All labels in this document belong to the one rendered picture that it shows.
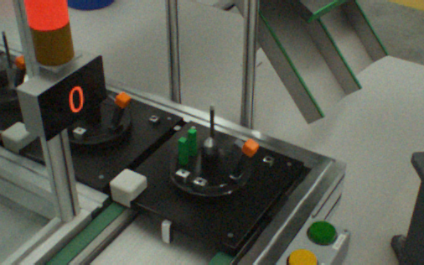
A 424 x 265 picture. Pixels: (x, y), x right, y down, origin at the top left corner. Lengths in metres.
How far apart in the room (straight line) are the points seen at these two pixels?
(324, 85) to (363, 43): 0.19
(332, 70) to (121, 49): 0.63
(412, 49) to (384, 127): 2.17
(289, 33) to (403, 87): 0.43
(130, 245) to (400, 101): 0.76
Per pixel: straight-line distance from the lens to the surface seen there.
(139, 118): 1.22
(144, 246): 1.05
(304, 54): 1.23
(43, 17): 0.81
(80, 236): 1.03
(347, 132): 1.39
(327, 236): 0.99
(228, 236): 0.98
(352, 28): 1.39
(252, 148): 0.98
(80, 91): 0.87
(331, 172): 1.13
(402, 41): 3.65
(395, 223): 1.20
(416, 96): 1.55
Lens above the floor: 1.68
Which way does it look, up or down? 37 degrees down
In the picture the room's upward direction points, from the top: straight up
